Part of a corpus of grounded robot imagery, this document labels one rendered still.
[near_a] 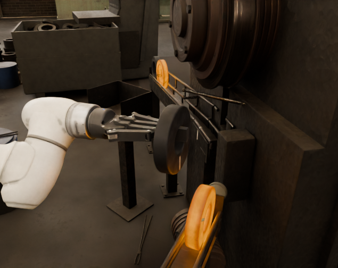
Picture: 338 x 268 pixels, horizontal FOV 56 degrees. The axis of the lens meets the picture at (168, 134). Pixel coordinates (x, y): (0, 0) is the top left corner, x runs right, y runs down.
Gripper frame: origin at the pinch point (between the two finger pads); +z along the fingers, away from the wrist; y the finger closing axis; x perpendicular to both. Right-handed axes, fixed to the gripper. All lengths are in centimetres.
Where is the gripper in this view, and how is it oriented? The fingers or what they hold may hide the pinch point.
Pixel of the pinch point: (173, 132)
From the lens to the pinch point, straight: 70.6
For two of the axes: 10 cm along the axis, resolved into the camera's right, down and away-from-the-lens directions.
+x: -0.5, -9.0, -4.3
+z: 9.3, 1.2, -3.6
